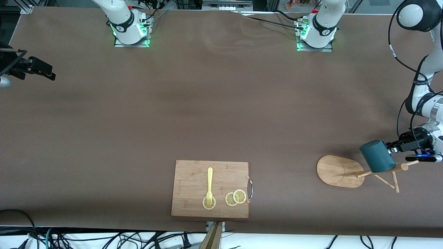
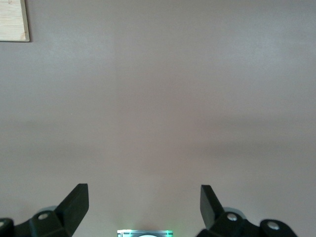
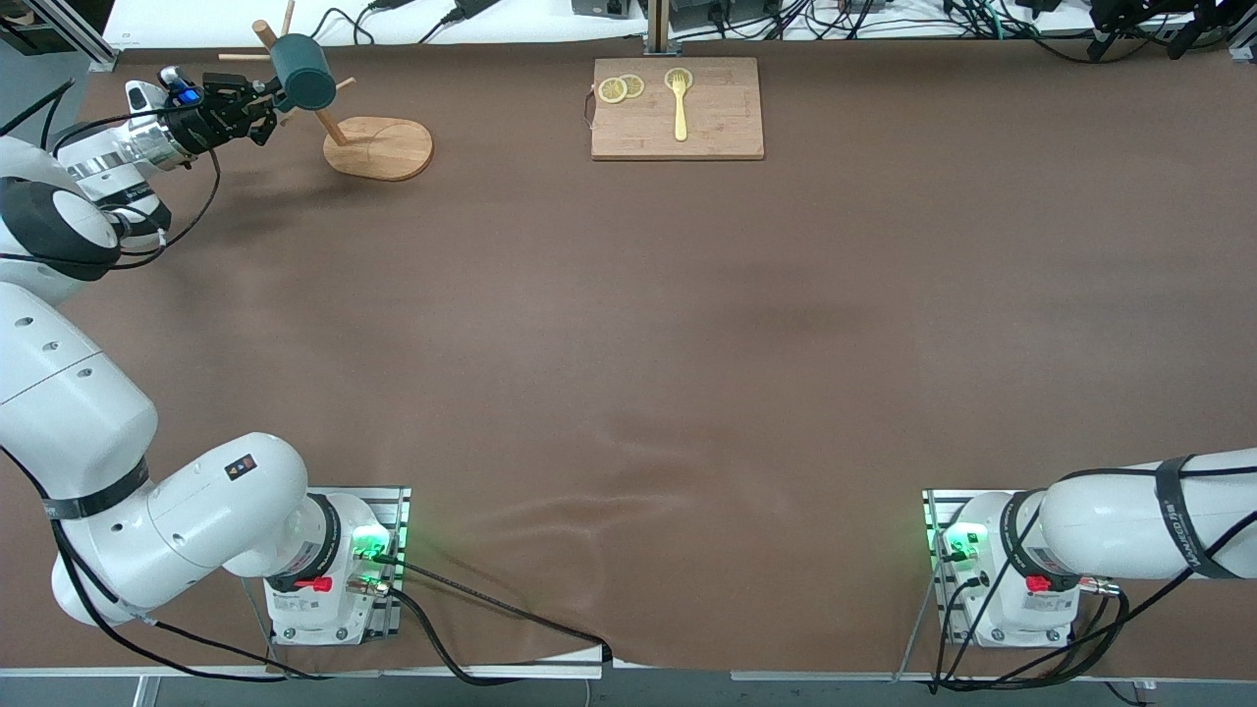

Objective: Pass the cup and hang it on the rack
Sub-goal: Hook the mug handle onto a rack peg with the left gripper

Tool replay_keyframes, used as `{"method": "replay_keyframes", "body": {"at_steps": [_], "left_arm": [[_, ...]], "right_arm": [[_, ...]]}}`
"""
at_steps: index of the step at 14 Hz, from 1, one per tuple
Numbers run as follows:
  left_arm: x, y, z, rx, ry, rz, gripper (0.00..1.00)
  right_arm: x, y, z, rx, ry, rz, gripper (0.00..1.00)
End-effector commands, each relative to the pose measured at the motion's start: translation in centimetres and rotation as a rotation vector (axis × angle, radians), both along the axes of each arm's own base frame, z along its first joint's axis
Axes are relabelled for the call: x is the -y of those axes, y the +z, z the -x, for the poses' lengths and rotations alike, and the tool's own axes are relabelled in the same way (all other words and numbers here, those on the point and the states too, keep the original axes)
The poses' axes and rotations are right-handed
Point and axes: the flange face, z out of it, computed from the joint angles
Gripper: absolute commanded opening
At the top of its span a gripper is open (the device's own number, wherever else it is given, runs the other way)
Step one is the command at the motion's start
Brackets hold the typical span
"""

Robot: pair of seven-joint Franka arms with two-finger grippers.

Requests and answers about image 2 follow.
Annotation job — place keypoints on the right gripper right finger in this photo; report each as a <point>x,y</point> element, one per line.
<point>234,227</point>

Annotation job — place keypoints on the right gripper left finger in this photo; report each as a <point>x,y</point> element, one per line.
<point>49,224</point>

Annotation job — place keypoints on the wooden cutting board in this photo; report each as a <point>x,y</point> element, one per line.
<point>12,19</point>

